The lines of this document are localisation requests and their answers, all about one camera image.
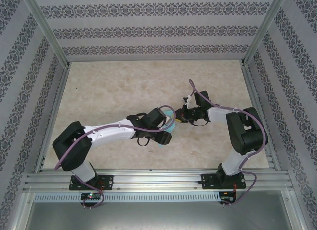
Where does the light blue paper sheet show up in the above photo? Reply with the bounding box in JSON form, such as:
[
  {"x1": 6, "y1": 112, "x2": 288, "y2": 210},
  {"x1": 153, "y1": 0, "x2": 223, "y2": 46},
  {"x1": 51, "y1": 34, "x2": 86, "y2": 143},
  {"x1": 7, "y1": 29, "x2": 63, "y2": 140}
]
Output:
[{"x1": 158, "y1": 110, "x2": 177, "y2": 148}]

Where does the grey metal sheet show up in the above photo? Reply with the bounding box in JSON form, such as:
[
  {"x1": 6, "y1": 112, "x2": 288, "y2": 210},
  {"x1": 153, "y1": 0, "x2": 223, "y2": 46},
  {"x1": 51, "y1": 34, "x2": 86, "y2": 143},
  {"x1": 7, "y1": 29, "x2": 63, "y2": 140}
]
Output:
[{"x1": 24, "y1": 190, "x2": 298, "y2": 230}]

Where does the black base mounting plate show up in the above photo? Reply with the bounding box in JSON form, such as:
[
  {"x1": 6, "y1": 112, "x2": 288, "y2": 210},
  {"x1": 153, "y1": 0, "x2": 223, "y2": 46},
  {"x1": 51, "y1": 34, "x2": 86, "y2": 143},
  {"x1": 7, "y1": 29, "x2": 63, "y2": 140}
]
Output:
[
  {"x1": 201, "y1": 173, "x2": 247, "y2": 190},
  {"x1": 69, "y1": 175, "x2": 114, "y2": 191}
]

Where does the small circuit board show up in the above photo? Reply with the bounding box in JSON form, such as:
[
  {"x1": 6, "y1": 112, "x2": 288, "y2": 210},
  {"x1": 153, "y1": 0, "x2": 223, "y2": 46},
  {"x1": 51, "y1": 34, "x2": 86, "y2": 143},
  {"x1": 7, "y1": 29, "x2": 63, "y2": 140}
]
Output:
[
  {"x1": 81, "y1": 193, "x2": 102, "y2": 201},
  {"x1": 220, "y1": 192, "x2": 236, "y2": 203}
]

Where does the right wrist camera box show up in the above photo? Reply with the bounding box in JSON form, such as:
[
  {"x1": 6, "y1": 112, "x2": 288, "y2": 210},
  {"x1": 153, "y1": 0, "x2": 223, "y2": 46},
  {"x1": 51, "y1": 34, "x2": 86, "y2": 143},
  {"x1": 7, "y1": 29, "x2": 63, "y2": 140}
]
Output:
[{"x1": 182, "y1": 94, "x2": 193, "y2": 108}]

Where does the aluminium mounting rail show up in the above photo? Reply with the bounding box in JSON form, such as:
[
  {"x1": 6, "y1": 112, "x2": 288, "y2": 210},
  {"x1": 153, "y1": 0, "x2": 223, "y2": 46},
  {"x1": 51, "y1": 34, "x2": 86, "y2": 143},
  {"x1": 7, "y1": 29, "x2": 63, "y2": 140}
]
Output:
[{"x1": 23, "y1": 168, "x2": 294, "y2": 192}]

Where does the slotted grey cable duct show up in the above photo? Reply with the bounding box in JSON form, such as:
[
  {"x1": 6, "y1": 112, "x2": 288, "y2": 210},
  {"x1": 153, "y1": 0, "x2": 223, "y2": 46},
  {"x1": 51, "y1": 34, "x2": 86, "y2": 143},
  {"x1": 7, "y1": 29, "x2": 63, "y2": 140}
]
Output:
[{"x1": 33, "y1": 192, "x2": 221, "y2": 203}]

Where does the aluminium side rail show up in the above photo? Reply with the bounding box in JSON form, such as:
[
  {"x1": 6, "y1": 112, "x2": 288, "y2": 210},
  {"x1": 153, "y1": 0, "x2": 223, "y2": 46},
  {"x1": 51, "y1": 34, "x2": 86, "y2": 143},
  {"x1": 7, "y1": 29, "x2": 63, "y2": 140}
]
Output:
[
  {"x1": 240, "y1": 61, "x2": 282, "y2": 171},
  {"x1": 33, "y1": 63, "x2": 72, "y2": 173}
]

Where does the purple cable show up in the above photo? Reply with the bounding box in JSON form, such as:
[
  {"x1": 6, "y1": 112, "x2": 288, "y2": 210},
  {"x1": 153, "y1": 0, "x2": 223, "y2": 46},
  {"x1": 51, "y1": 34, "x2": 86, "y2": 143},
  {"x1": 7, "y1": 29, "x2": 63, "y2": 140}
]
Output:
[
  {"x1": 188, "y1": 78, "x2": 269, "y2": 208},
  {"x1": 53, "y1": 105, "x2": 177, "y2": 210}
]

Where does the aluminium frame post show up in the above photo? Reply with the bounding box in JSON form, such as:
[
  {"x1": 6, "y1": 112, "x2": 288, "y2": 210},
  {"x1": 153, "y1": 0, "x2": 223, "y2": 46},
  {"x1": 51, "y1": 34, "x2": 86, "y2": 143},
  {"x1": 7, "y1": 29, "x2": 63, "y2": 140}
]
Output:
[
  {"x1": 240, "y1": 0, "x2": 297, "y2": 67},
  {"x1": 21, "y1": 0, "x2": 71, "y2": 67}
]

